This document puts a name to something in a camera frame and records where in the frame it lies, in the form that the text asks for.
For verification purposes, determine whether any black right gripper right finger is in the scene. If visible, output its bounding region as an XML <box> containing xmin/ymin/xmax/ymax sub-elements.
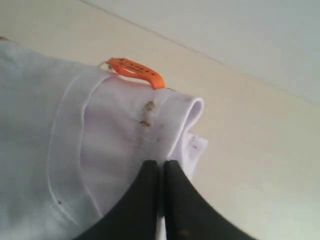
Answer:
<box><xmin>163</xmin><ymin>160</ymin><xmax>253</xmax><ymax>240</ymax></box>

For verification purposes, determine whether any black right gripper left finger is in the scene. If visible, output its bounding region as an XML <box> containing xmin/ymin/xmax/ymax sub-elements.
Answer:
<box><xmin>76</xmin><ymin>160</ymin><xmax>158</xmax><ymax>240</ymax></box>

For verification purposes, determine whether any white t-shirt red lettering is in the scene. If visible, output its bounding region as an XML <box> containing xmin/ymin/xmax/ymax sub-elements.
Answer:
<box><xmin>0</xmin><ymin>40</ymin><xmax>208</xmax><ymax>240</ymax></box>

